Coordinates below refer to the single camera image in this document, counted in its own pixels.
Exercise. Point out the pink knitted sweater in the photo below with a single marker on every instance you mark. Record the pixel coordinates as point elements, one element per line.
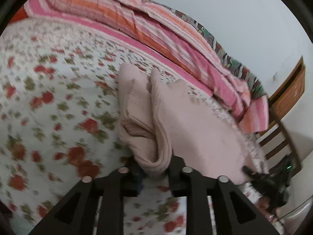
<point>158,121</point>

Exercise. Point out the dark floral patterned blanket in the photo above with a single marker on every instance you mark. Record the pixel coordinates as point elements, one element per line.
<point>234,66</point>

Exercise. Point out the white floral bed sheet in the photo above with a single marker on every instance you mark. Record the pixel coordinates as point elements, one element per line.
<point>59,109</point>

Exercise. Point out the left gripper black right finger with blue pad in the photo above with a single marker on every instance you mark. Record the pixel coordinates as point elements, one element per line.
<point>214,206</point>

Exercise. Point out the person's right hand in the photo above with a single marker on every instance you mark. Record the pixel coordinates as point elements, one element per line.
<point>263,206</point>

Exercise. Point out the brown wooden door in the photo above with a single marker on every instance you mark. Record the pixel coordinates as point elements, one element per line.
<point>290,91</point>

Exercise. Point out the pink orange striped quilt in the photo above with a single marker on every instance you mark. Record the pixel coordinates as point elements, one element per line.
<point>146,23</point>

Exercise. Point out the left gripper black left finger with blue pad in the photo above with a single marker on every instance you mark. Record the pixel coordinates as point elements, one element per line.
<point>94,206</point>

